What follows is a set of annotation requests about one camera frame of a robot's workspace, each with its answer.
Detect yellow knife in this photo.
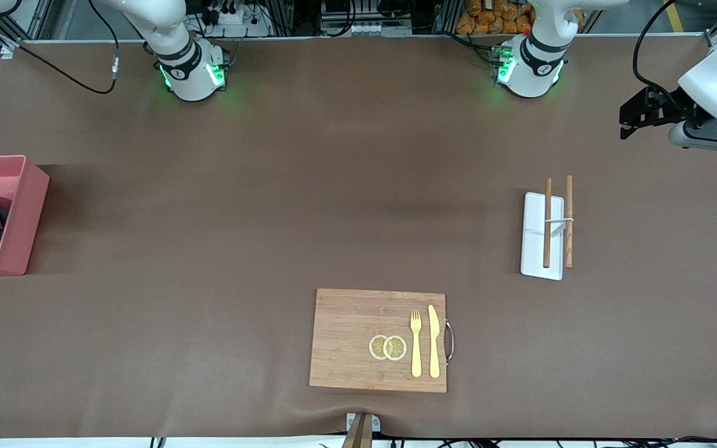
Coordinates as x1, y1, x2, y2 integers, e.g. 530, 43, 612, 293
428, 304, 442, 379

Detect orange snack bags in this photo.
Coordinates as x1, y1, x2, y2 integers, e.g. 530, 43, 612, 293
455, 0, 537, 35

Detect white power strip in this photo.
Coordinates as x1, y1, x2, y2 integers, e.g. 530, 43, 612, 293
200, 0, 272, 38

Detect yellow fork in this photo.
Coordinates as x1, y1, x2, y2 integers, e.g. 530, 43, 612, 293
410, 309, 424, 378

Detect white band on chopsticks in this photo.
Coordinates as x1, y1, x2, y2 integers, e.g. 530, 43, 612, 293
545, 216, 575, 239

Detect wooden cutting board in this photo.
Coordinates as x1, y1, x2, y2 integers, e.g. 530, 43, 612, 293
309, 288, 456, 394

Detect wooden stick at table edge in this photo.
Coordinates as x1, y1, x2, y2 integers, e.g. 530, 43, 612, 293
341, 414, 373, 448

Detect grey metal bracket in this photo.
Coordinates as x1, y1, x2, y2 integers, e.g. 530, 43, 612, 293
345, 412, 382, 434

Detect brown wooden chopstick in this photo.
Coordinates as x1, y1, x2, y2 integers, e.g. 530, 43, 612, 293
565, 175, 574, 269
543, 179, 553, 269

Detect pink plastic box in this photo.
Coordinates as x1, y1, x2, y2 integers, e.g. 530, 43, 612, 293
0, 155, 51, 278

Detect white rectangular tray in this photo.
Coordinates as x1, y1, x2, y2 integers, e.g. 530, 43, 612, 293
520, 192, 566, 281

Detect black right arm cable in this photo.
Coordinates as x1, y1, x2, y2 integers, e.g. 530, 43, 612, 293
0, 0, 121, 95

